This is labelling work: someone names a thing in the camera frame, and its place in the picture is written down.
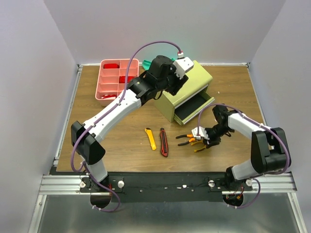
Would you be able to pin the red white item front compartment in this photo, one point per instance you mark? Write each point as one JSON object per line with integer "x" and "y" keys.
{"x": 107, "y": 96}

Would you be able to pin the needle nose pliers orange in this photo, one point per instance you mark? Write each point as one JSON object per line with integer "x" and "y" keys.
{"x": 199, "y": 146}

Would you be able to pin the olive green drawer cabinet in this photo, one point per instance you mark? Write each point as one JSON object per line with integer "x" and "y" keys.
{"x": 189, "y": 100}

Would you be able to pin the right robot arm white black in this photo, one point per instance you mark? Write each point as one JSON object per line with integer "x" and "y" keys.
{"x": 269, "y": 152}

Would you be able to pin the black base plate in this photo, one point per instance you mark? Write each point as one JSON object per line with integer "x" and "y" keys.
{"x": 172, "y": 186}

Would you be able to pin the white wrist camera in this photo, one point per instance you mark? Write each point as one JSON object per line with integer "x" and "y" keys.
{"x": 200, "y": 133}
{"x": 182, "y": 64}

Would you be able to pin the aluminium rail frame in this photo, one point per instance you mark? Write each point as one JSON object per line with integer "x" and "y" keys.
{"x": 60, "y": 182}

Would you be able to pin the yellow utility knife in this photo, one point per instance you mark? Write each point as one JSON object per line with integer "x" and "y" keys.
{"x": 151, "y": 138}

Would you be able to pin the red black utility knife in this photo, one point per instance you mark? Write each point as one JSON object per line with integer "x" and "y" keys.
{"x": 164, "y": 144}

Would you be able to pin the combination pliers orange handles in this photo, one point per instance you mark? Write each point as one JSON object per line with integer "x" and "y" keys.
{"x": 190, "y": 139}

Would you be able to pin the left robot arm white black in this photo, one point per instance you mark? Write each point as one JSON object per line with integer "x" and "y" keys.
{"x": 162, "y": 75}

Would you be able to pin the green cloth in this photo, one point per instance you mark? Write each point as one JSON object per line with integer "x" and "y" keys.
{"x": 147, "y": 64}

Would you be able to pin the red item back compartment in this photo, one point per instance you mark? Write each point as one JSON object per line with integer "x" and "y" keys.
{"x": 111, "y": 66}

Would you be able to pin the pink compartment tray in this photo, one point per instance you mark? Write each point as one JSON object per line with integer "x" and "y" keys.
{"x": 108, "y": 79}

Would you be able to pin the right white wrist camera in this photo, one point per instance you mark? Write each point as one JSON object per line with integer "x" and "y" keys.
{"x": 200, "y": 133}

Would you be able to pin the red item middle compartment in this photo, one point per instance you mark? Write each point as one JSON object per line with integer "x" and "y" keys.
{"x": 122, "y": 79}

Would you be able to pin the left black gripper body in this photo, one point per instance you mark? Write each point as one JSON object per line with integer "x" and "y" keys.
{"x": 174, "y": 84}

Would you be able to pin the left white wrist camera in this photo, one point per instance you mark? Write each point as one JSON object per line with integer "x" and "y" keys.
{"x": 182, "y": 64}

